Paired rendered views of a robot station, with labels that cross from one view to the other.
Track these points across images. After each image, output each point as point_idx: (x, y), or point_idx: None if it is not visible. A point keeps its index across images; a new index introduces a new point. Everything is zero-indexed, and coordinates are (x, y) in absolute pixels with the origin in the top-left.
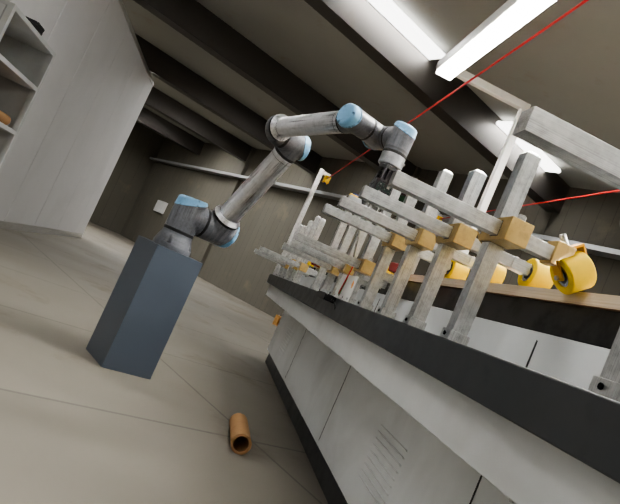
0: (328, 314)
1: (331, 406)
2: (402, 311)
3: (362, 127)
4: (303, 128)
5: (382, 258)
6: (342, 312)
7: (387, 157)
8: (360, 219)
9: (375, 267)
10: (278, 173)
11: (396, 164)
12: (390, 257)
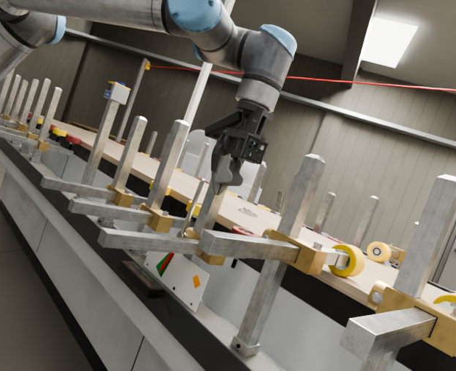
0: (152, 310)
1: (134, 350)
2: (243, 280)
3: (218, 32)
4: (74, 6)
5: (274, 277)
6: (200, 344)
7: (260, 94)
8: (264, 244)
9: (259, 288)
10: (12, 64)
11: (272, 107)
12: (283, 271)
